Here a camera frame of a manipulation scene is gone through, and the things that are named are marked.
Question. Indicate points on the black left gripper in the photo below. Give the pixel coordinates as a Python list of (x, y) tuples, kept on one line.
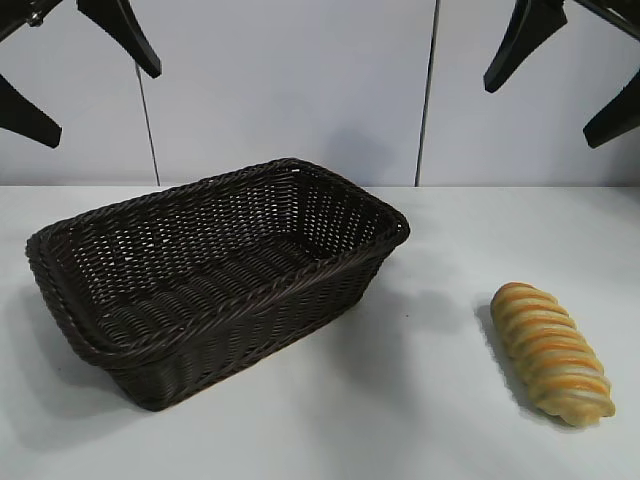
[(15, 15)]

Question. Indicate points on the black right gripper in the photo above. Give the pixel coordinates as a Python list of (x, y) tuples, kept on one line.
[(620, 17)]

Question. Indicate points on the dark brown woven wicker basket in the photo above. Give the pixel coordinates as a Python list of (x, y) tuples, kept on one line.
[(215, 280)]

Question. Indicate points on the long twisted striped bread loaf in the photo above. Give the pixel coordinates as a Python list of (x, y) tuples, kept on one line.
[(550, 355)]

